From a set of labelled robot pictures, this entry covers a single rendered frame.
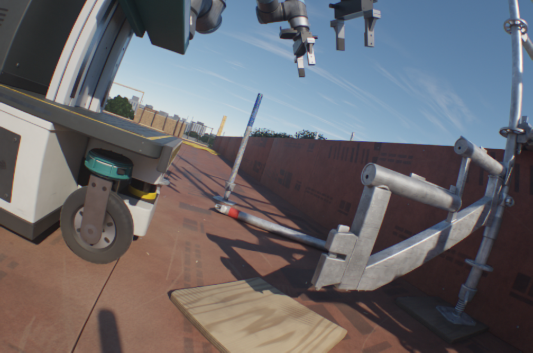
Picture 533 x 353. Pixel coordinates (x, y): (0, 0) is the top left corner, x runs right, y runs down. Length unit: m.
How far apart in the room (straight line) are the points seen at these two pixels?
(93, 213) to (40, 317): 0.25
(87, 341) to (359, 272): 0.53
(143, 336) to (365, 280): 0.46
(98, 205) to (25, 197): 0.16
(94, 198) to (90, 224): 0.06
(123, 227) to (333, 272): 0.45
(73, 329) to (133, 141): 0.34
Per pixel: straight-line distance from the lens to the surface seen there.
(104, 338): 0.49
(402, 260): 0.69
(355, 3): 0.82
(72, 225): 0.66
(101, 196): 0.59
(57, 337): 0.49
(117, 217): 0.61
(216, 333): 0.54
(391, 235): 1.56
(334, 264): 0.57
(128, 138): 0.49
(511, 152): 1.12
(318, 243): 1.40
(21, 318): 0.51
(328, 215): 2.11
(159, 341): 0.51
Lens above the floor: 0.35
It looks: 1 degrees up
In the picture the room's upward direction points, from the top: 18 degrees clockwise
